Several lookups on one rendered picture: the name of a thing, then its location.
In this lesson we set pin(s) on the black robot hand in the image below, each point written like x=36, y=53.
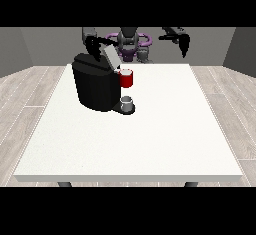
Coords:
x=92, y=47
x=182, y=44

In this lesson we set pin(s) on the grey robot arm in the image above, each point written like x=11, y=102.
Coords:
x=89, y=32
x=174, y=30

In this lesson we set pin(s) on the pale grey machine lid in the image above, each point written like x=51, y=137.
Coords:
x=112, y=57

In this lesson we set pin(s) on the black coffee machine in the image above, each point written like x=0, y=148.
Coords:
x=95, y=85

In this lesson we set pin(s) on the small grey coffee pod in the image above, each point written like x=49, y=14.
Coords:
x=142, y=55

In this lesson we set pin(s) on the red pod holder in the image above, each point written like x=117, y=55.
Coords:
x=126, y=79

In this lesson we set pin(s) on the grey robot trunk purple rings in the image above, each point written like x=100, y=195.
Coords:
x=128, y=40

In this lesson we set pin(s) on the small grey cup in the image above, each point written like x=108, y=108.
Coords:
x=126, y=104

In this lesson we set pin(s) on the dark table leg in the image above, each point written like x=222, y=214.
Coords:
x=191, y=184
x=64, y=184

